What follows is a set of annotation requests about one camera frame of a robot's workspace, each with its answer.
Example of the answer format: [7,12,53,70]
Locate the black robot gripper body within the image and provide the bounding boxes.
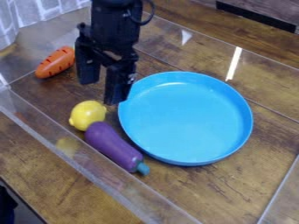
[75,0,143,63]

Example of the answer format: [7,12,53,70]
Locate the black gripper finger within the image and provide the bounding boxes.
[75,41,101,85]
[105,61,137,105]

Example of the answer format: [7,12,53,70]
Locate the yellow toy lemon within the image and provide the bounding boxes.
[70,101,109,131]

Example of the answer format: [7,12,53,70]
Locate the purple toy eggplant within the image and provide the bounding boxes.
[85,122,150,175]

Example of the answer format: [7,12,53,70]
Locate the blue round tray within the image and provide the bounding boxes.
[118,71,254,166]

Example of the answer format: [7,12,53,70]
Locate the orange toy carrot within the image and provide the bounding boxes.
[35,46,75,79]

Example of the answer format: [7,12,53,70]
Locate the white patterned curtain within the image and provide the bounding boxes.
[0,0,91,51]

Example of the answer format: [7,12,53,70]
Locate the black cable loop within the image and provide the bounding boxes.
[126,0,157,26]

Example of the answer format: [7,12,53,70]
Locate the clear acrylic enclosure wall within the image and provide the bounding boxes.
[0,3,299,224]

